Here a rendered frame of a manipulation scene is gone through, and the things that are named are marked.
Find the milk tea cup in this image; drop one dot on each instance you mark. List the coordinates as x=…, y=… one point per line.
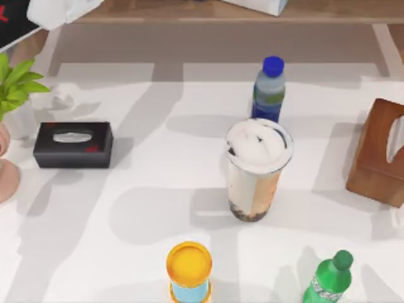
x=257, y=164

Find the blue capped water bottle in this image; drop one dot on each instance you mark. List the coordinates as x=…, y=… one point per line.
x=268, y=91

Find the yellow lidded blue can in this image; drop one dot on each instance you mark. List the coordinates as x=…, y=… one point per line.
x=189, y=271

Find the black tissue box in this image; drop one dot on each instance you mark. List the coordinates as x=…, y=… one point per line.
x=74, y=151

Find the crumpled white tissue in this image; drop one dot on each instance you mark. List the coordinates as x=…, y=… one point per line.
x=61, y=98

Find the white box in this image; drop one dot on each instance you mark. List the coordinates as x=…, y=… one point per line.
x=262, y=4

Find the wooden tissue box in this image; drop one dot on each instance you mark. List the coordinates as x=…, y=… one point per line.
x=375, y=158

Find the green bottle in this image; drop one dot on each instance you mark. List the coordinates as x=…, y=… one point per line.
x=329, y=281

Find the green potted plant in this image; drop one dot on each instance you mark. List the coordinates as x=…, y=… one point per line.
x=12, y=85

